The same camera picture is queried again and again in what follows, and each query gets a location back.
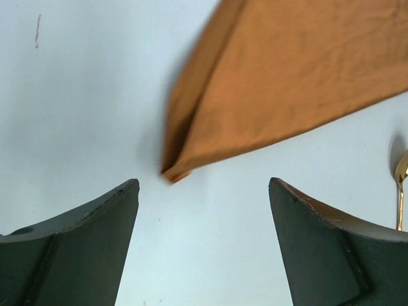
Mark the gold ornate spoon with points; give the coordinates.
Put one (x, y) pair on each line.
(398, 168)

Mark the orange satin napkin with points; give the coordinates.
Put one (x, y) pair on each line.
(265, 71)

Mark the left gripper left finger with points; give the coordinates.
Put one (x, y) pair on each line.
(75, 258)

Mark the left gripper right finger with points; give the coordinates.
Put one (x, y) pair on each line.
(334, 258)

